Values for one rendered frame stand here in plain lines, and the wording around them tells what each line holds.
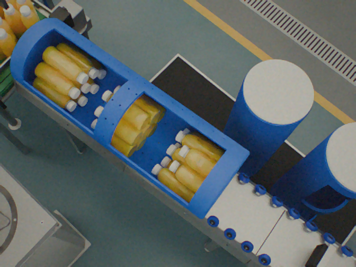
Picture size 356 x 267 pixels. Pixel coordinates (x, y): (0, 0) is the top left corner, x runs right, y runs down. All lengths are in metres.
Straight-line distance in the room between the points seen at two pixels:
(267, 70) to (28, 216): 1.04
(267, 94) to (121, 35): 1.56
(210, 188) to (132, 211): 1.27
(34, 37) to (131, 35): 1.49
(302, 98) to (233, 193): 0.45
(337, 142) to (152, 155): 0.70
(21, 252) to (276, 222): 0.91
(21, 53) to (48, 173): 1.24
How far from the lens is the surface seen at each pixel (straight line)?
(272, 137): 1.72
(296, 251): 1.61
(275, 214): 1.61
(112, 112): 1.36
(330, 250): 1.49
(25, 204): 1.48
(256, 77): 1.65
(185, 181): 1.38
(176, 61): 2.66
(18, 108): 2.84
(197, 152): 1.36
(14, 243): 1.49
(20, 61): 1.54
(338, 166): 1.61
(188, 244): 2.47
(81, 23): 2.09
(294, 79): 1.68
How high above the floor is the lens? 2.46
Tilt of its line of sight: 71 degrees down
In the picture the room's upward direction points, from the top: 4 degrees clockwise
